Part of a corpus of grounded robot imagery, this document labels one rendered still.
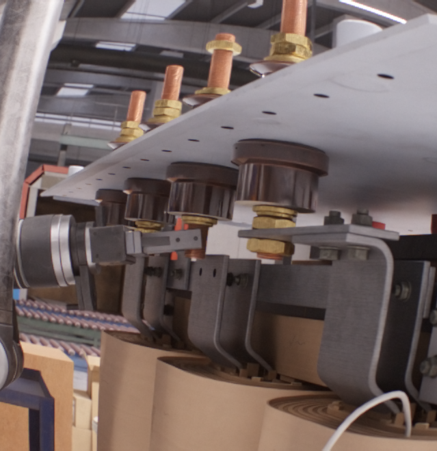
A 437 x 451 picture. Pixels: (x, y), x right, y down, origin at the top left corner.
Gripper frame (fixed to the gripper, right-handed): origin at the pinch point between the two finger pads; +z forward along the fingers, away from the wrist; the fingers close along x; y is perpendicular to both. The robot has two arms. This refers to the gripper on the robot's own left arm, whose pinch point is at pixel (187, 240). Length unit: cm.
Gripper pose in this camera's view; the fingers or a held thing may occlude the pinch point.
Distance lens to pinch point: 123.6
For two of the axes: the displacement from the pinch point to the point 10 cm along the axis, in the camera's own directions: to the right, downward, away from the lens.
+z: 10.0, -0.8, 0.0
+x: 0.0, 0.7, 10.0
